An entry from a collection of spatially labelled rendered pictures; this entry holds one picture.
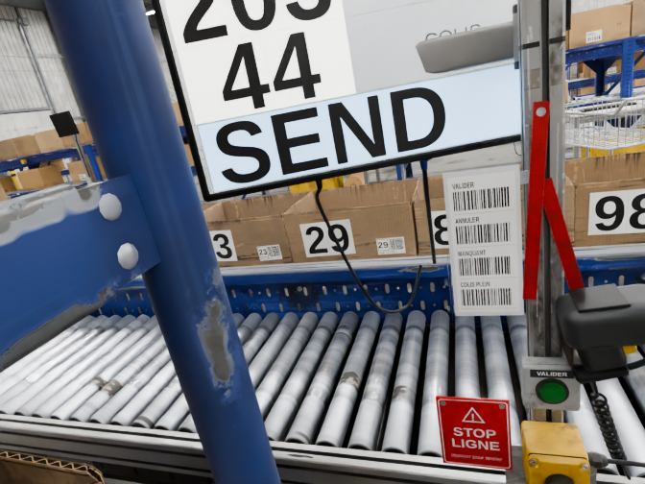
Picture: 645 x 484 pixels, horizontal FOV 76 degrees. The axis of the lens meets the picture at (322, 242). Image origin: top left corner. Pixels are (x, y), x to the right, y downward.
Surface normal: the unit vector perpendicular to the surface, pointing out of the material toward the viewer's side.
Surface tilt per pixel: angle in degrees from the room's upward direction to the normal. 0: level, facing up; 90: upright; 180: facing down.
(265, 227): 90
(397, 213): 90
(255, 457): 90
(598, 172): 89
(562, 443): 0
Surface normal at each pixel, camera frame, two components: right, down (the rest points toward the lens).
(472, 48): -0.19, 0.35
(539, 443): -0.18, -0.93
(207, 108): 0.04, 0.25
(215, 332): 0.71, 0.10
